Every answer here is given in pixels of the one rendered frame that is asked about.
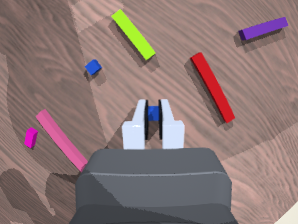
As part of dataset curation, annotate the purple rod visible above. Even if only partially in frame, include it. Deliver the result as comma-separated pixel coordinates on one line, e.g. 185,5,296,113
238,17,288,40

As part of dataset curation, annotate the magenta rod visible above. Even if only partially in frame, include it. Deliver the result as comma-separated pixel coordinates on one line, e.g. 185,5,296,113
24,127,38,148

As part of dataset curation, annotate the pink rod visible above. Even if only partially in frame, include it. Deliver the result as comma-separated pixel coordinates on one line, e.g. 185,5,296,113
36,109,88,172

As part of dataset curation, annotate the red rod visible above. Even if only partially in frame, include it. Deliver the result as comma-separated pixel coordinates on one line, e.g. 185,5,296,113
190,52,235,123

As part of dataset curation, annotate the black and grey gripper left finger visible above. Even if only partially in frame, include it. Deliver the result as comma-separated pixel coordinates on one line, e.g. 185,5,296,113
122,100,149,149

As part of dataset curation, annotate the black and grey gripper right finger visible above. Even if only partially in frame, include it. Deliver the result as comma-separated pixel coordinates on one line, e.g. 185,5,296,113
158,99,184,149

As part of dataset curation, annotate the small blue block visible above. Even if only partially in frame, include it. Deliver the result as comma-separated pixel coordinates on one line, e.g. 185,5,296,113
148,106,159,121
85,59,102,75

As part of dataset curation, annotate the lime green rod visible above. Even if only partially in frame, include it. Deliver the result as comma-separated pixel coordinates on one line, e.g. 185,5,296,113
112,9,155,60

